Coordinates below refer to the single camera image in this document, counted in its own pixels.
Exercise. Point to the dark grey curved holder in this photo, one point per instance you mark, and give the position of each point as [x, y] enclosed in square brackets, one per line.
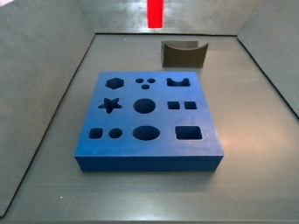
[183, 53]

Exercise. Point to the blue shape-sorter block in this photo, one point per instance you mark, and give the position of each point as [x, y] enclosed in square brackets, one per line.
[148, 124]

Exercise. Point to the red vertical strip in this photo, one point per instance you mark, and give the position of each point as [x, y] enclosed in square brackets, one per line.
[155, 13]

